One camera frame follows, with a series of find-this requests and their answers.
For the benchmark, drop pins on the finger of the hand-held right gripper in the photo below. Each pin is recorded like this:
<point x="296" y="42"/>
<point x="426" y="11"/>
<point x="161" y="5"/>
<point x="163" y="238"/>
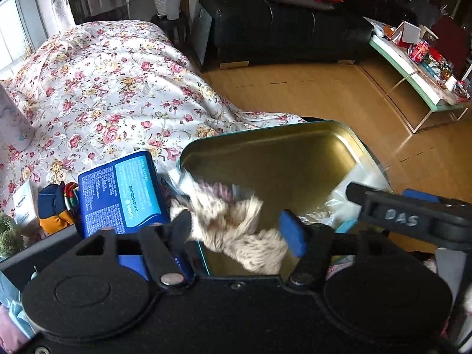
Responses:
<point x="398" y="214"/>

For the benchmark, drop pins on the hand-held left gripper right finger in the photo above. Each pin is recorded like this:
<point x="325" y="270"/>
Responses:
<point x="293" y="236"/>

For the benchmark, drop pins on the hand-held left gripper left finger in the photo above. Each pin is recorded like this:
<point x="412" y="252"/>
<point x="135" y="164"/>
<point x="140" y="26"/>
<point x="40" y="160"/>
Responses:
<point x="180" y="228"/>

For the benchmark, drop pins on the cream lace cloth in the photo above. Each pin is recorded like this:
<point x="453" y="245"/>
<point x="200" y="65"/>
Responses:
<point x="258" y="250"/>

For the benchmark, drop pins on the teal and gold tin box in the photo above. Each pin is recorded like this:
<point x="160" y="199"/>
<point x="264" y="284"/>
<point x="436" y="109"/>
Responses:
<point x="280" y="162"/>

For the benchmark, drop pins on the orange and navy bow scrunchie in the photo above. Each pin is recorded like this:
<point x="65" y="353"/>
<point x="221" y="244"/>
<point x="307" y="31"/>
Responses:
<point x="51" y="221"/>

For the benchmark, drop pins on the white pocket tissue pack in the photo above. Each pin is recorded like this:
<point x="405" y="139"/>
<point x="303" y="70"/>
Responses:
<point x="25" y="206"/>

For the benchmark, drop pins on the green fluffy scrunchie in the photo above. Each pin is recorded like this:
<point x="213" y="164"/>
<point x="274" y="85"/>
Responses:
<point x="9" y="236"/>

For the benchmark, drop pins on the light blue face mask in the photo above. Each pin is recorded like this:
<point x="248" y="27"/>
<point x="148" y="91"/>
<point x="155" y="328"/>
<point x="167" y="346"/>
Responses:
<point x="16" y="302"/>

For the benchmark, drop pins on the clear plastic mask packet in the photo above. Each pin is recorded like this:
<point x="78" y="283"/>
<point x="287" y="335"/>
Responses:
<point x="328" y="206"/>

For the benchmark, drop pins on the blue tissue pack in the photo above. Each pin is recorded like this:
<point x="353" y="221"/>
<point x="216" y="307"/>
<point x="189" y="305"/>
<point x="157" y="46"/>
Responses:
<point x="121" y="188"/>

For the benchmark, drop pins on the white and green coffee table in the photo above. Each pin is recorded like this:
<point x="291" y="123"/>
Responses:
<point x="405" y="70"/>

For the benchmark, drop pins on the pile of colourful packets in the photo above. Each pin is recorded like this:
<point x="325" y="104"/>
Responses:
<point x="442" y="66"/>

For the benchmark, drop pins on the floral blanket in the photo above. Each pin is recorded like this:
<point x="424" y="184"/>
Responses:
<point x="110" y="81"/>

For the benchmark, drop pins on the red can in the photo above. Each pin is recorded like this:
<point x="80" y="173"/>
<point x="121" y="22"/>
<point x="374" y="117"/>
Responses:
<point x="419" y="51"/>

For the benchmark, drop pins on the red chair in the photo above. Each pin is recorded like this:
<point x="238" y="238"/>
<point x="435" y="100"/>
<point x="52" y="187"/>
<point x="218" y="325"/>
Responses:
<point x="450" y="44"/>

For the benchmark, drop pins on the white and red card stand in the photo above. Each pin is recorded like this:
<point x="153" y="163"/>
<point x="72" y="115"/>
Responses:
<point x="409" y="33"/>

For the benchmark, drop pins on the lilac thermos bottle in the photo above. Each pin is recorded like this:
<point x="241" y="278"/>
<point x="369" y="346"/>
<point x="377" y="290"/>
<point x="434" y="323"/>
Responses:
<point x="14" y="125"/>

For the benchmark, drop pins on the grey board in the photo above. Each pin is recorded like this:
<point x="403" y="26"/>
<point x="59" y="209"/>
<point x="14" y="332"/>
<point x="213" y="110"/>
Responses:
<point x="201" y="33"/>

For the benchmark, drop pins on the dark wooden plant stool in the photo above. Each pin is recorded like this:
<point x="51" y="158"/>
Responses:
<point x="169" y="29"/>

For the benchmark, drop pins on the black leather sofa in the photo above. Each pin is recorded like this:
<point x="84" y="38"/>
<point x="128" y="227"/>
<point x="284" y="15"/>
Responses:
<point x="276" y="29"/>

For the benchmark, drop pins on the window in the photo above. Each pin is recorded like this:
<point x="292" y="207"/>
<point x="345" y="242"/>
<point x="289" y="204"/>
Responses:
<point x="14" y="25"/>

